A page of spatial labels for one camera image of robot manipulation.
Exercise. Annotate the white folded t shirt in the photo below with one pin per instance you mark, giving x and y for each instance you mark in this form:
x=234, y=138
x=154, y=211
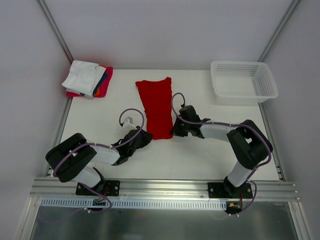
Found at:
x=83, y=77

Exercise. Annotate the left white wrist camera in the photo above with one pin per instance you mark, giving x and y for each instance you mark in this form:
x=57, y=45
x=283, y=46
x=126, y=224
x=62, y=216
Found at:
x=128, y=124

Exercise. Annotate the white slotted cable duct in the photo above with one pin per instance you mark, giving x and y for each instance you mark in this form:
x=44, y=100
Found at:
x=154, y=204

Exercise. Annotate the aluminium mounting rail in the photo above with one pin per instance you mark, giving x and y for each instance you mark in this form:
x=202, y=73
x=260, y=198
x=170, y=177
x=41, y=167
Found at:
x=277, y=191

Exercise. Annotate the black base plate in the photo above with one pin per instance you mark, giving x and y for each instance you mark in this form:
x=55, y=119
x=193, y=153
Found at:
x=104, y=187
x=216, y=190

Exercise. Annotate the white plastic basket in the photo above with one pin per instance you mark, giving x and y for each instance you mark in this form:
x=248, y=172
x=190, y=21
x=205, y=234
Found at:
x=242, y=83

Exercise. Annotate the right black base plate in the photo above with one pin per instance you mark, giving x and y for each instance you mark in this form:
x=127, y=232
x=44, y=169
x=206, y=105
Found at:
x=216, y=190

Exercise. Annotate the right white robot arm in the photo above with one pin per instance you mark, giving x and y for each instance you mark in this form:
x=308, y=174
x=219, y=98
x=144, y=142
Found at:
x=249, y=145

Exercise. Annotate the blue folded t shirt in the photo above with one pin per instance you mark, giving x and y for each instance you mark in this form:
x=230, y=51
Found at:
x=104, y=76

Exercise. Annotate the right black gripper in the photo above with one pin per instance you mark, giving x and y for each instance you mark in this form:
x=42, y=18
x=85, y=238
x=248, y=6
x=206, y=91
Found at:
x=178, y=128

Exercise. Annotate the red t shirt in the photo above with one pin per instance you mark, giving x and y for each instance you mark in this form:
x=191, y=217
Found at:
x=156, y=99

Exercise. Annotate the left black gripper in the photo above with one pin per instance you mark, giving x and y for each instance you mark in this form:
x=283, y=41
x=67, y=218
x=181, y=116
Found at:
x=141, y=137

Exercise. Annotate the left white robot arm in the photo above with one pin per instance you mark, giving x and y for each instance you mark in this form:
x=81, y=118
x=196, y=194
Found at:
x=69, y=160

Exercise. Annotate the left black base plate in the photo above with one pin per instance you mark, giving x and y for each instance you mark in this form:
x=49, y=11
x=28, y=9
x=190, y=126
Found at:
x=104, y=187

